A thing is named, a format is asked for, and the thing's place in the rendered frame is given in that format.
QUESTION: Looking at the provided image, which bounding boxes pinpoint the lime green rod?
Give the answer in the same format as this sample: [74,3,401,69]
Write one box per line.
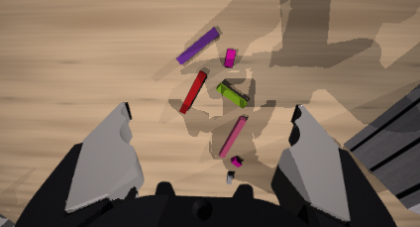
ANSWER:
[216,82,248,108]

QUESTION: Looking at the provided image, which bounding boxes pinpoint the pink rod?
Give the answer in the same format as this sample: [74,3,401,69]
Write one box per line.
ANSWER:
[219,116,246,158]

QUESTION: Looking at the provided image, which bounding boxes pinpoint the red rod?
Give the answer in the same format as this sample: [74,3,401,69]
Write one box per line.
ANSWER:
[179,70,206,114]

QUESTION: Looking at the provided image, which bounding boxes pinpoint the grey rod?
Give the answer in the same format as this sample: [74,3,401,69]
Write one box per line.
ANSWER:
[227,171,233,184]

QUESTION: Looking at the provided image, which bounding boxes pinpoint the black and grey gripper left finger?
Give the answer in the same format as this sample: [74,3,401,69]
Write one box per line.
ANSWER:
[14,102,144,227]

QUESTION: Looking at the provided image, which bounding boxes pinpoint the magenta rod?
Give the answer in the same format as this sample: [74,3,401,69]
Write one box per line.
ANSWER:
[224,49,236,67]
[231,157,242,167]

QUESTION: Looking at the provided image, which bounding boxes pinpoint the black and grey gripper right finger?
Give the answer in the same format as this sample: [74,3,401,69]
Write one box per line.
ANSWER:
[271,104,397,227]

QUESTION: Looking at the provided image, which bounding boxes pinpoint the purple rod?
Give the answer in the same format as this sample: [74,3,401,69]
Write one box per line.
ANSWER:
[176,27,219,64]

